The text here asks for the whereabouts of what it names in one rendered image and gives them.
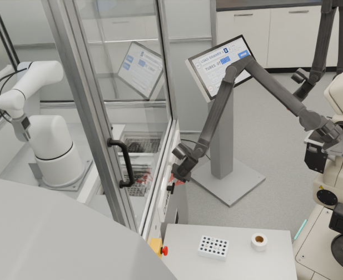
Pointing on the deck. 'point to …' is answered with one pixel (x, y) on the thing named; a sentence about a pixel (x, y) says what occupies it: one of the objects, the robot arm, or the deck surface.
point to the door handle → (124, 161)
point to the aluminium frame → (70, 12)
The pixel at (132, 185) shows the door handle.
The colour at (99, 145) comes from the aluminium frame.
